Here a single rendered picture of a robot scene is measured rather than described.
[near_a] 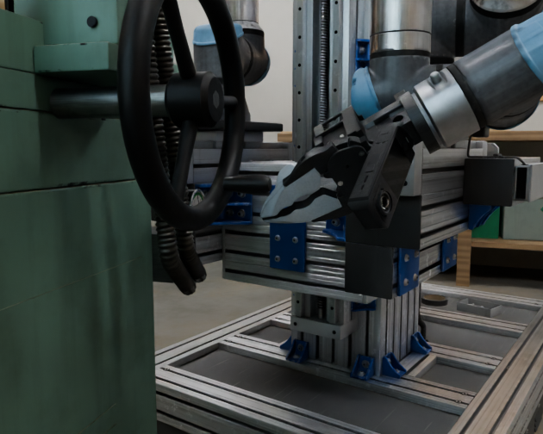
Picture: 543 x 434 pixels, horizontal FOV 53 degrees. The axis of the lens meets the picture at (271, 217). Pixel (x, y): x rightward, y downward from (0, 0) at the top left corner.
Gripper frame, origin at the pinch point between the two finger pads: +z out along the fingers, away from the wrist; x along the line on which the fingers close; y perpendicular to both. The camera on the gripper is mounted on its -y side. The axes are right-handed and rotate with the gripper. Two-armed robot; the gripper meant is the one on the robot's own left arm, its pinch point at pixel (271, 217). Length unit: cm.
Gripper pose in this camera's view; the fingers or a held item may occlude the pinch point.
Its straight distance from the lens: 63.0
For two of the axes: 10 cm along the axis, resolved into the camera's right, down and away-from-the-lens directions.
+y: -0.4, -5.9, 8.0
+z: -8.3, 4.6, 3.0
